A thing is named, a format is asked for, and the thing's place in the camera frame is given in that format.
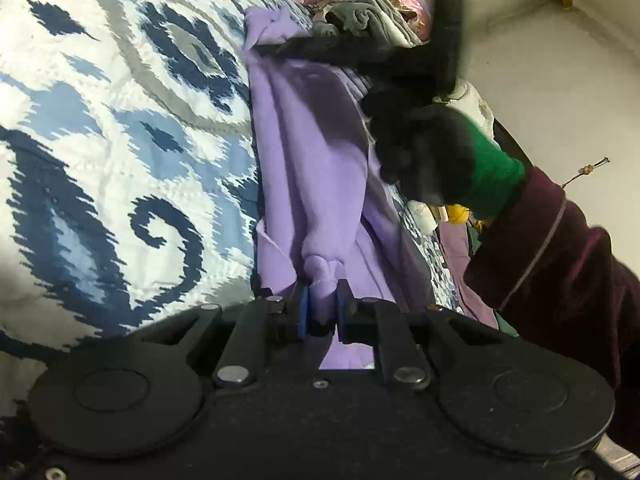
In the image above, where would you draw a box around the purple hoodie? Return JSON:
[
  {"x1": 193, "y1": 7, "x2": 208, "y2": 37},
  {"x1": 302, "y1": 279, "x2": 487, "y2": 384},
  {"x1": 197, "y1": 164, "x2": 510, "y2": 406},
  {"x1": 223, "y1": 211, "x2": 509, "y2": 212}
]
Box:
[{"x1": 242, "y1": 5, "x2": 436, "y2": 372}]

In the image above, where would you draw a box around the maroon and green sleeve forearm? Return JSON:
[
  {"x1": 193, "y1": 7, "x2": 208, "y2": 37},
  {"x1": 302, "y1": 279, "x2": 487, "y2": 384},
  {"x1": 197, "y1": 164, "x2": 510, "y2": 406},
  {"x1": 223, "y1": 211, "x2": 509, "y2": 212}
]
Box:
[{"x1": 456, "y1": 121, "x2": 640, "y2": 396}]

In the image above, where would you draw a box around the grey folded clothes stack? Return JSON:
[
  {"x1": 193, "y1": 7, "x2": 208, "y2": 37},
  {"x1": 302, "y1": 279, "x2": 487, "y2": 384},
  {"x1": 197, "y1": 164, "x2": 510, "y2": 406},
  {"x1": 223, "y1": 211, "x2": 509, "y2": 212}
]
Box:
[{"x1": 311, "y1": 0, "x2": 423, "y2": 48}]

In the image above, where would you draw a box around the black gloved right hand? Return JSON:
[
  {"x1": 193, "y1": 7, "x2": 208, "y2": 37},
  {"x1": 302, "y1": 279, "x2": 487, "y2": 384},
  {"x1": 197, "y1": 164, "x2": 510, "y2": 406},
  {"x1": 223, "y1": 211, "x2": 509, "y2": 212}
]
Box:
[{"x1": 370, "y1": 104, "x2": 485, "y2": 205}]

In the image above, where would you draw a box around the yellow and cream folded stack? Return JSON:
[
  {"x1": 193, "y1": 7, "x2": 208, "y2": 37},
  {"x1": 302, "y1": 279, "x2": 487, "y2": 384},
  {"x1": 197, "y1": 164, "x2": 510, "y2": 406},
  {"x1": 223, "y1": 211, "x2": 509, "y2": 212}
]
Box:
[{"x1": 408, "y1": 200, "x2": 470, "y2": 235}]

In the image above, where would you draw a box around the purple quilt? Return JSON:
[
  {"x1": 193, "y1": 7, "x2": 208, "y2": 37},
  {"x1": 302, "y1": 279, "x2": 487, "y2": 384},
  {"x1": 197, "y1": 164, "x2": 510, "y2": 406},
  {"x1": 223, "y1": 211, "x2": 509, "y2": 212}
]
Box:
[{"x1": 437, "y1": 222, "x2": 499, "y2": 330}]

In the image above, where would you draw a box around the dark wooden headboard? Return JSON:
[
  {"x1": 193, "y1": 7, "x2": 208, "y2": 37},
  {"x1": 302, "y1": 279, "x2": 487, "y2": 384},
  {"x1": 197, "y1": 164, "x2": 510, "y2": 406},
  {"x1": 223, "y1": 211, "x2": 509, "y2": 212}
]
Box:
[{"x1": 492, "y1": 119, "x2": 533, "y2": 169}]

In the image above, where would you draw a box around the blue white patterned bedspread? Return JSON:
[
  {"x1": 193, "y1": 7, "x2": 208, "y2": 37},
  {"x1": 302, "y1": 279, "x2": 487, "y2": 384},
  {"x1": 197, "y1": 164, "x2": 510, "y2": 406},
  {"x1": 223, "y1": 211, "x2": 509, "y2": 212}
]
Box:
[{"x1": 0, "y1": 0, "x2": 461, "y2": 411}]

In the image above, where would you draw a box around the hanging wall ornament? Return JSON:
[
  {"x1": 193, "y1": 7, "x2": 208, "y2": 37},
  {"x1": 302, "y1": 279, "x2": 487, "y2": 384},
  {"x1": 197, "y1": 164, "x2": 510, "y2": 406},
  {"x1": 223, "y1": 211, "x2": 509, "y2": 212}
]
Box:
[{"x1": 561, "y1": 157, "x2": 611, "y2": 188}]

